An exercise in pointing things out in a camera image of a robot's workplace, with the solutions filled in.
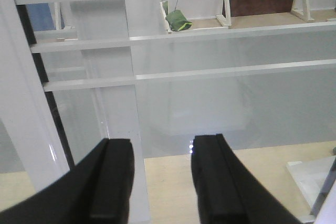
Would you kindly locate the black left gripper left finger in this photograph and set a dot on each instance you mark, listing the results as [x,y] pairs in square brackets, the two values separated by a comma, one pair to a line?
[96,190]

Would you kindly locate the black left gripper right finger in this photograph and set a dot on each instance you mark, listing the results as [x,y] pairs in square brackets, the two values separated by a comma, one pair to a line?
[227,192]

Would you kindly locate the white framed sliding glass door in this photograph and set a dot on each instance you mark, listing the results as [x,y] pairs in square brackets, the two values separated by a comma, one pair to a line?
[259,72]

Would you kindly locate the light wooden platform board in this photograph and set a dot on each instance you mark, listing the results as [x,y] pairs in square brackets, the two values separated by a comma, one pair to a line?
[169,196]

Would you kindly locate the green rolled mat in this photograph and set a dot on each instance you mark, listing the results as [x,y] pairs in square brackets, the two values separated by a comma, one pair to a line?
[177,21]

